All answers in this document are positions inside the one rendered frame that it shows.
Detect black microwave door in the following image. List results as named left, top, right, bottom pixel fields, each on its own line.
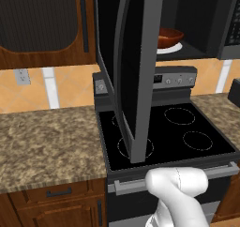
left=112, top=0, right=165, bottom=164

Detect white microwave turntable plate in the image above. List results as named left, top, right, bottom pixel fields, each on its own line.
left=156, top=41, right=184, bottom=55

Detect brown bowl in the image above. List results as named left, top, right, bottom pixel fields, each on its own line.
left=157, top=27, right=186, bottom=50

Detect black oven door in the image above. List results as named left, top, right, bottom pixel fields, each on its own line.
left=106, top=174, right=233, bottom=227

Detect black microwave oven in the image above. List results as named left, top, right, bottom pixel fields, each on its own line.
left=93, top=0, right=240, bottom=62

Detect wooden base cupboard door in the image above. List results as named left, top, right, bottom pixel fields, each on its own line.
left=14, top=195, right=108, bottom=227

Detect black stove with hob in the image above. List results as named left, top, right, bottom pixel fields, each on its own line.
left=92, top=65, right=240, bottom=227

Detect wooden drawer front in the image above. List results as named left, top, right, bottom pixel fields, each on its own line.
left=7, top=178, right=108, bottom=208

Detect black countertop appliance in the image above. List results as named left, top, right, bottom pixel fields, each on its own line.
left=227, top=78, right=240, bottom=110

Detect wooden base cupboard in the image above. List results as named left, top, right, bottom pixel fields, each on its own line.
left=213, top=171, right=240, bottom=223

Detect grey oven door handle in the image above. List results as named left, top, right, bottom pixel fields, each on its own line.
left=113, top=161, right=240, bottom=196

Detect black cupboard door handle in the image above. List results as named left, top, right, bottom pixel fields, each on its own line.
left=78, top=0, right=90, bottom=53

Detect black drawer handle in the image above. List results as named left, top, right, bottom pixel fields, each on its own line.
left=45, top=187, right=73, bottom=198

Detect black base cupboard handle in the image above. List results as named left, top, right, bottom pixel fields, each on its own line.
left=96, top=199, right=104, bottom=227

